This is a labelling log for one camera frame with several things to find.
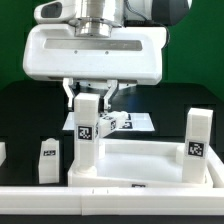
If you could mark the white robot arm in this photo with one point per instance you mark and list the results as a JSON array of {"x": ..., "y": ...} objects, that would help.
[{"x": 97, "y": 18}]

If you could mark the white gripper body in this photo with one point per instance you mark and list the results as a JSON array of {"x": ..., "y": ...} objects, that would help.
[{"x": 130, "y": 55}]

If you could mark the white desk tabletop panel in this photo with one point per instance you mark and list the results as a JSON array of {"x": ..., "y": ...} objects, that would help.
[{"x": 129, "y": 163}]

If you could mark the white marker tag sheet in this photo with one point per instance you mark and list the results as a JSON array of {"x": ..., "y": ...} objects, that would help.
[{"x": 134, "y": 122}]

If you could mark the white left barrier rail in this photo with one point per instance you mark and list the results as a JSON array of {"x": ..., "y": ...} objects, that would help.
[{"x": 2, "y": 152}]

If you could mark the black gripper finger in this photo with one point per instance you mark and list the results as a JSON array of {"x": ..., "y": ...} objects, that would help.
[
  {"x": 113, "y": 87},
  {"x": 69, "y": 86}
]

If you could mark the white front barrier rail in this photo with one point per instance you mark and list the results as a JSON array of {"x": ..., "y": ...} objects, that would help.
[{"x": 111, "y": 201}]

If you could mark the white barrier rail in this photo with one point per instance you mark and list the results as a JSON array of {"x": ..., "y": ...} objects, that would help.
[
  {"x": 111, "y": 201},
  {"x": 2, "y": 152}
]

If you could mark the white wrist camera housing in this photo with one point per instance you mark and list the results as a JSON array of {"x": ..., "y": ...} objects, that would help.
[{"x": 54, "y": 12}]

